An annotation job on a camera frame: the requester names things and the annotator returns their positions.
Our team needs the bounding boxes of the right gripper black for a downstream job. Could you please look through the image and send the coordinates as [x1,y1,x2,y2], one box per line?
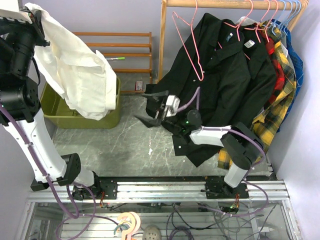
[134,91,186,129]

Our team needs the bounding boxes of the white shirt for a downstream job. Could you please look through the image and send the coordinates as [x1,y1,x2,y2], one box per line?
[25,2,117,121]

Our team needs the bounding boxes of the pink wire hanger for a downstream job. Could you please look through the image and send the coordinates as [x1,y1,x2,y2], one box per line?
[171,0,205,82]

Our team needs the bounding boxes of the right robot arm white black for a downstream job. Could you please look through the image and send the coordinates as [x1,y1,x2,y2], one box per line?
[137,87,265,198]

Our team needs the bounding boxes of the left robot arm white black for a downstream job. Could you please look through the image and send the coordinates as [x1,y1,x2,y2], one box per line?
[0,6,102,199]

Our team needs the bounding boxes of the black shirt front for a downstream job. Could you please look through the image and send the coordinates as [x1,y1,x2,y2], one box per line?
[144,12,252,168]

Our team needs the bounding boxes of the black shirt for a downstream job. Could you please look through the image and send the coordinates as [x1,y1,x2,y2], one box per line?
[144,12,252,168]
[235,24,277,127]

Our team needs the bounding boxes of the yellow plaid shirt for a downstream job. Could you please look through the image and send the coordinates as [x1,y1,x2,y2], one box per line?
[217,21,297,170]

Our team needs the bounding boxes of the black shirt behind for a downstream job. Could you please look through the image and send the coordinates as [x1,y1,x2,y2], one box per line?
[235,24,277,127]

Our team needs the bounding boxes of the pink hanger of black shirt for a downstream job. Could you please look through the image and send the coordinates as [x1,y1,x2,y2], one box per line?
[214,0,254,61]

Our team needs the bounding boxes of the red plaid shirt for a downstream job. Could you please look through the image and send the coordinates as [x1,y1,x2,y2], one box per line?
[257,30,285,108]

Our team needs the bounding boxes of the blue hanger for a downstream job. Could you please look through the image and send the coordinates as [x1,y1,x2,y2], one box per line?
[282,0,302,28]
[279,0,296,23]
[271,0,287,39]

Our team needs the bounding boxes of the blue shirt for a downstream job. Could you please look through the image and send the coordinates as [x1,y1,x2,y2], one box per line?
[281,26,304,121]

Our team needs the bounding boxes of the green white marker pen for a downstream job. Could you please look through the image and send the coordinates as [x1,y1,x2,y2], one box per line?
[105,56,126,61]

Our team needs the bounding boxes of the wooden shoe rack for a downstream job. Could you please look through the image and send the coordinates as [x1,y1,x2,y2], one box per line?
[74,32,153,84]

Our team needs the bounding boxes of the green plastic laundry basket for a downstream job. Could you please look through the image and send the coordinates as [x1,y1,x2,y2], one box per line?
[40,78,121,129]

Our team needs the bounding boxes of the grey perforated shoe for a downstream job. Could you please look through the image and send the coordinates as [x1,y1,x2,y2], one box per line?
[142,224,162,240]

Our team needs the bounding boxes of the peach plastic hangers pile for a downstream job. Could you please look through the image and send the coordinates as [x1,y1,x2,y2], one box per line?
[114,211,141,240]

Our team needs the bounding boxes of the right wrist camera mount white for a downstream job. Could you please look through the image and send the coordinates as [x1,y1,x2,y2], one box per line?
[164,95,180,118]

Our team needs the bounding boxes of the aluminium rail base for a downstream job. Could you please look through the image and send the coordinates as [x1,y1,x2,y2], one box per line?
[24,176,291,204]

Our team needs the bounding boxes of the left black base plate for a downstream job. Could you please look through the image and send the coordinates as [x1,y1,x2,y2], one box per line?
[99,177,118,200]

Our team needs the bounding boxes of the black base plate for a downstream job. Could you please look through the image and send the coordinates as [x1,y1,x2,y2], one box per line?
[200,180,249,199]
[99,177,118,200]

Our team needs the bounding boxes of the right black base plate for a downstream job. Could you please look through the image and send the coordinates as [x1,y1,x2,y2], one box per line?
[200,180,249,199]

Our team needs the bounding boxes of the wooden clothes rack frame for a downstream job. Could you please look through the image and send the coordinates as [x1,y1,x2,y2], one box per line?
[158,0,309,81]

